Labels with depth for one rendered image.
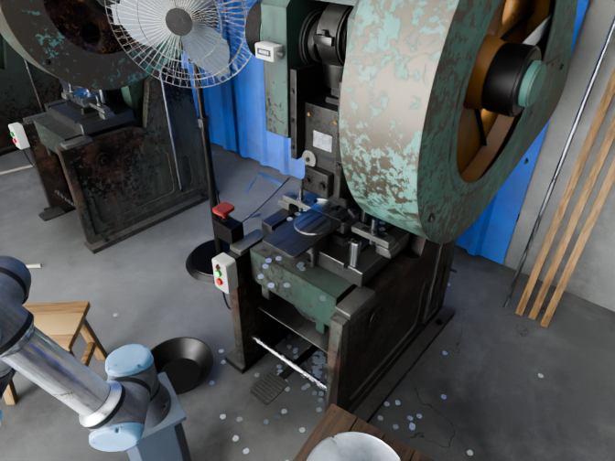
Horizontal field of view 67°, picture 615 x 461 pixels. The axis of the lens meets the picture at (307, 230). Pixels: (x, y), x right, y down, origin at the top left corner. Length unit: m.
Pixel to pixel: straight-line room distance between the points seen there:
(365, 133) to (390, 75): 0.12
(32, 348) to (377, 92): 0.85
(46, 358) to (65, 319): 0.91
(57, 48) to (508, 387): 2.38
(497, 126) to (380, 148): 0.63
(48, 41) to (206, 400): 1.62
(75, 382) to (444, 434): 1.36
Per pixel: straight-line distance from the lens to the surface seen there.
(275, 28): 1.39
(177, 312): 2.40
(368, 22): 0.89
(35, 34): 2.31
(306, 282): 1.52
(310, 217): 1.57
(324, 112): 1.39
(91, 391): 1.20
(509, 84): 1.12
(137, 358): 1.33
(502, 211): 2.64
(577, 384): 2.36
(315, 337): 1.80
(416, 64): 0.83
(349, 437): 1.48
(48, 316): 2.09
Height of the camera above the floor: 1.65
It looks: 35 degrees down
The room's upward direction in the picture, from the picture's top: 1 degrees clockwise
